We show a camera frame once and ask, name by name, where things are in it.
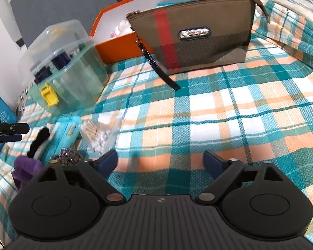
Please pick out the purple plush towel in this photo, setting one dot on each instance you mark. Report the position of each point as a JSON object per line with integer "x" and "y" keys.
{"x": 26, "y": 166}

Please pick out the striped bed sheet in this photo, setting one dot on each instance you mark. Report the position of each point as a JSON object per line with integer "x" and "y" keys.
{"x": 23, "y": 101}

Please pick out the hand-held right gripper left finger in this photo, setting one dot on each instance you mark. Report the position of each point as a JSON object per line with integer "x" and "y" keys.
{"x": 106, "y": 162}

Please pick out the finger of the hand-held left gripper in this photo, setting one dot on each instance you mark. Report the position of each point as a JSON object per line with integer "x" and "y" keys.
{"x": 11, "y": 138}
{"x": 15, "y": 129}

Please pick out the orange box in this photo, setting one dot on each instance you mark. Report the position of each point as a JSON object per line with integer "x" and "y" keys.
{"x": 114, "y": 49}

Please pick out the steel wool scourer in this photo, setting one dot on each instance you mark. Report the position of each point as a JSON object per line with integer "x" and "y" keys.
{"x": 67, "y": 156}

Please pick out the dark blue capped jar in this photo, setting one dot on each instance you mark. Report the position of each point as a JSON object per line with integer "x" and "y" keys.
{"x": 42, "y": 75}

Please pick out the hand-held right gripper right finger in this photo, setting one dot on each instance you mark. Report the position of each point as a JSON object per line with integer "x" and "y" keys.
{"x": 214, "y": 162}

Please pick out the dark blue bottle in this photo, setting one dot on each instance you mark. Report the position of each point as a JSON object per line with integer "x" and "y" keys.
{"x": 61, "y": 59}

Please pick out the teal box with yellow print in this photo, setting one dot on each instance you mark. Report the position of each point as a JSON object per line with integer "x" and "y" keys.
{"x": 2, "y": 109}

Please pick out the olive striped pouch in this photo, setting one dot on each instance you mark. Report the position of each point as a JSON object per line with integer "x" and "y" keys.
{"x": 211, "y": 52}

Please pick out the bag of cotton swabs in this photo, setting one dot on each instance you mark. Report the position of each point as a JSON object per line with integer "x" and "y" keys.
{"x": 99, "y": 138}

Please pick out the plaid blanket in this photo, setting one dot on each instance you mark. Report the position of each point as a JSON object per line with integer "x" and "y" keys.
{"x": 224, "y": 109}

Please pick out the clear plastic storage box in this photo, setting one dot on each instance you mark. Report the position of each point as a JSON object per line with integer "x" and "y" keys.
{"x": 78, "y": 78}

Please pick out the black fuzzy scrunchie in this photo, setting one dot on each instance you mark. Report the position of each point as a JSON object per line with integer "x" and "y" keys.
{"x": 40, "y": 138}

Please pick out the teal packet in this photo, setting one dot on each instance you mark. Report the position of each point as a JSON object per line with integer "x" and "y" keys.
{"x": 65, "y": 132}

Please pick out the grey headboard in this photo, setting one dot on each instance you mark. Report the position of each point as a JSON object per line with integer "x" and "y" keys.
{"x": 54, "y": 5}

